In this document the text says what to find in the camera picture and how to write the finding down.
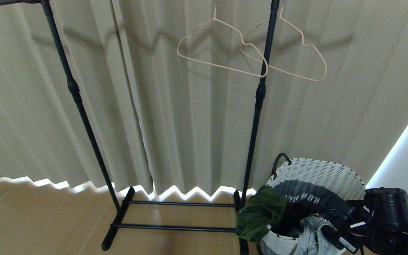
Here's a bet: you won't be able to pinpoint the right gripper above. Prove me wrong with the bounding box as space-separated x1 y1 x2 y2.
322 217 369 254

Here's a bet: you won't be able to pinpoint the pale grey shorts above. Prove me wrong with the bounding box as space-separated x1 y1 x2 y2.
289 215 347 255

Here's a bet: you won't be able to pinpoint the green printed t-shirt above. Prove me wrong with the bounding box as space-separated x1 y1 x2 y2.
235 186 289 244

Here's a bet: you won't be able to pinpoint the pink clothes hanger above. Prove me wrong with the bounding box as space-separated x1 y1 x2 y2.
240 0 328 83
177 0 269 78

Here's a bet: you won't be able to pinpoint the white laundry basket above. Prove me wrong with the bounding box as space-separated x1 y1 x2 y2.
260 153 367 255

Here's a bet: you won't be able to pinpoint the black clothes rack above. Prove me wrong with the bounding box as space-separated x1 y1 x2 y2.
0 0 283 255

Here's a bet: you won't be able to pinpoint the beige curtain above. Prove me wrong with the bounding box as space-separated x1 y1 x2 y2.
0 0 408 199

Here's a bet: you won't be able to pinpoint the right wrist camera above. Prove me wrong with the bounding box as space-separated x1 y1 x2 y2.
318 191 355 222

